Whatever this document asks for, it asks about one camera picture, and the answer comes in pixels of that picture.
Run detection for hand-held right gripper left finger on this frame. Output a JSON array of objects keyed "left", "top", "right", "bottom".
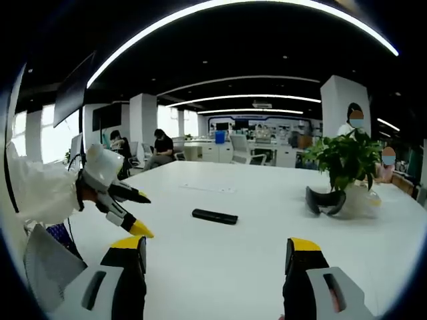
[{"left": 49, "top": 235, "right": 147, "bottom": 320}]

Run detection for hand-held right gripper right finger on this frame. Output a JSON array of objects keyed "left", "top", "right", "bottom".
[{"left": 282, "top": 237, "right": 374, "bottom": 320}]

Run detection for black remote control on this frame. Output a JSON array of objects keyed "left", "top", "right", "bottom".
[{"left": 191, "top": 208, "right": 239, "bottom": 226}]

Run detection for blue patterned cloth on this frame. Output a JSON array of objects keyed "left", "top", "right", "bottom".
[{"left": 46, "top": 223, "right": 73, "bottom": 247}]

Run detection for grey mesh office chair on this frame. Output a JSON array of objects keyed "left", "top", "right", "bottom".
[{"left": 23, "top": 223, "right": 88, "bottom": 313}]

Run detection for black hanging screen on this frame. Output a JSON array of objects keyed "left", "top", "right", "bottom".
[{"left": 53, "top": 51, "right": 97, "bottom": 129}]

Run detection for dark grey headset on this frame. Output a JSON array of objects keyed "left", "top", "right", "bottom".
[{"left": 306, "top": 185, "right": 347, "bottom": 217}]

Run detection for white counter cabinets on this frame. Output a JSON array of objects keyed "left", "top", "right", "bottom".
[{"left": 183, "top": 139, "right": 301, "bottom": 167}]

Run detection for white plant pot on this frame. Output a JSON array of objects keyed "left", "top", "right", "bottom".
[{"left": 340, "top": 185, "right": 381, "bottom": 219}]

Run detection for white office chair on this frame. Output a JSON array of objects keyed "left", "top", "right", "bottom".
[{"left": 230, "top": 133, "right": 268, "bottom": 165}]

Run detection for green potted plant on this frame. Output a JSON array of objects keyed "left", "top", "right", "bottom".
[{"left": 302, "top": 128, "right": 384, "bottom": 193}]

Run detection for curved white ceiling light strip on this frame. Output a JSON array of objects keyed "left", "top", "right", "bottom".
[{"left": 86, "top": 0, "right": 400, "bottom": 89}]

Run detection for black cable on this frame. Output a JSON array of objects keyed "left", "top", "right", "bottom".
[{"left": 67, "top": 151, "right": 86, "bottom": 174}]

